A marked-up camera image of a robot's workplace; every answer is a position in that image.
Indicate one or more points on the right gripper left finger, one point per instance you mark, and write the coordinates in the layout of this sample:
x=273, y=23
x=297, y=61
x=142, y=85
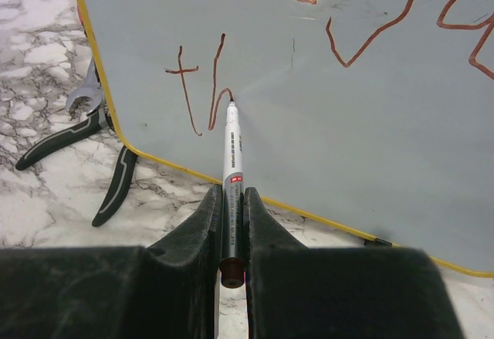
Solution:
x=166, y=290

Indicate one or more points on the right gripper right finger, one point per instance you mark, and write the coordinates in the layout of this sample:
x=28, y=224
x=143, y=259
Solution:
x=294, y=291

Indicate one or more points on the white marker pen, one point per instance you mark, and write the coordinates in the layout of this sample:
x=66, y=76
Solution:
x=232, y=261

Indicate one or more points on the yellow framed whiteboard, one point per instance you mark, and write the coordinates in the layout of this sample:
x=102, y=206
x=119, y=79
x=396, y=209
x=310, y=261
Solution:
x=375, y=116

